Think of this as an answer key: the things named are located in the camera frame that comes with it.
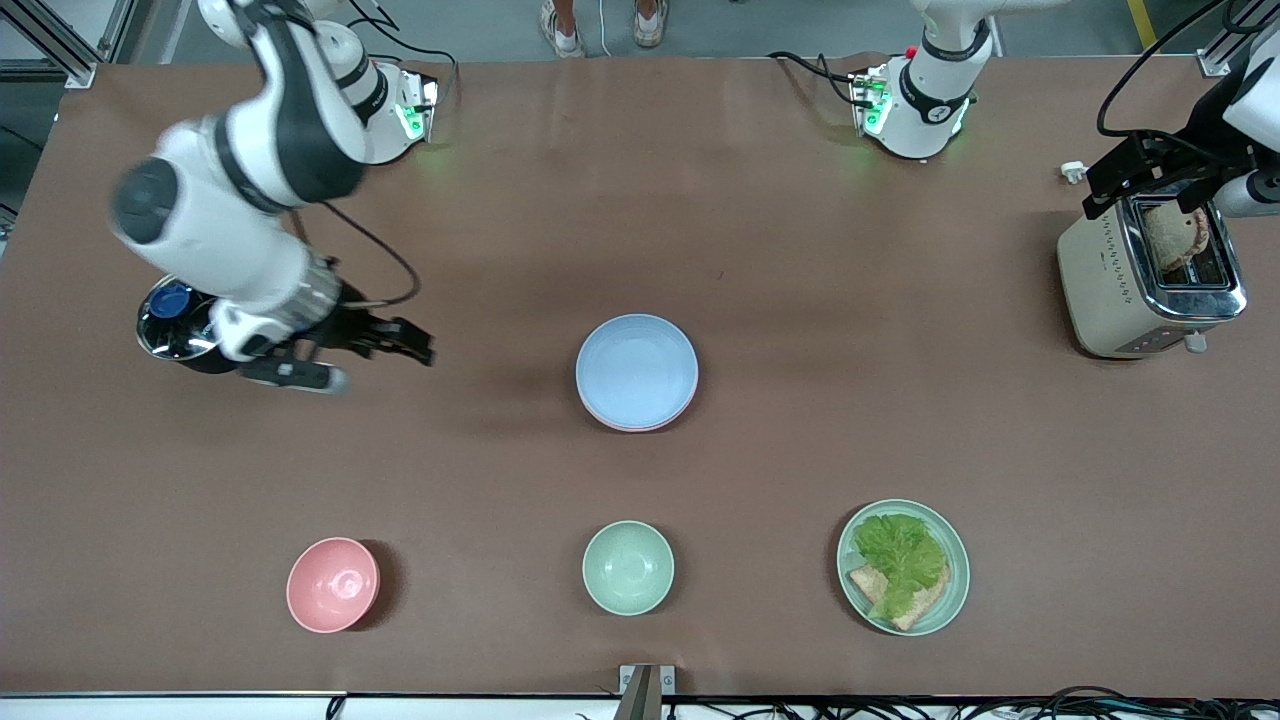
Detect aluminium frame profile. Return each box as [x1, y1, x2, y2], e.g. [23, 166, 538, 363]
[1197, 0, 1280, 79]
[0, 0, 136, 89]

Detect pink deep bowl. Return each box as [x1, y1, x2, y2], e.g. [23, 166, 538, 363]
[286, 537, 381, 634]

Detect black right base cable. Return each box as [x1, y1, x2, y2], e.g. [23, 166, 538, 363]
[345, 0, 461, 106]

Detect black floor cable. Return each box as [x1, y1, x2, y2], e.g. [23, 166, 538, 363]
[670, 686, 1280, 720]

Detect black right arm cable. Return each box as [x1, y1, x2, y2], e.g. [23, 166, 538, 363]
[290, 200, 421, 308]

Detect blue shallow plate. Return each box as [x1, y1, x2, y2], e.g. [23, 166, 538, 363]
[576, 314, 699, 429]

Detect green lettuce leaf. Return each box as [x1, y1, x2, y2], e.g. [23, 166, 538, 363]
[852, 513, 949, 621]

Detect green plate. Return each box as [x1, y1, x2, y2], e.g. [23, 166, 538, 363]
[836, 499, 971, 637]

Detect black base cable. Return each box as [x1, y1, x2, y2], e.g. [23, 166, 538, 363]
[768, 50, 871, 106]
[345, 0, 461, 106]

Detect beige and chrome toaster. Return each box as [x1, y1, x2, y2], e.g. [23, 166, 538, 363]
[1057, 193, 1249, 359]

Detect white sneaker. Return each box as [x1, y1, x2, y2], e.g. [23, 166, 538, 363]
[632, 0, 670, 49]
[540, 0, 587, 59]

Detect bread slice in toaster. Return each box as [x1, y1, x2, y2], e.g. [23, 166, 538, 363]
[1143, 203, 1211, 273]

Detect toasted bread slice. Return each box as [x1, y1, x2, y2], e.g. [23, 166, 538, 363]
[848, 563, 949, 632]

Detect black left base cable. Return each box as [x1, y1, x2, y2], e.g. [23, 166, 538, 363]
[768, 50, 871, 106]

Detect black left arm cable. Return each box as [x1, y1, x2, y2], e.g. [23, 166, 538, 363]
[1097, 0, 1236, 139]

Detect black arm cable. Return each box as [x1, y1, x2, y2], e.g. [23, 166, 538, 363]
[290, 200, 421, 308]
[1097, 0, 1236, 139]

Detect green deep bowl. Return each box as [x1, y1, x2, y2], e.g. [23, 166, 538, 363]
[582, 520, 675, 617]

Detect metal table edge bracket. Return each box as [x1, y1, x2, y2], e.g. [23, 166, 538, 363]
[618, 664, 677, 720]

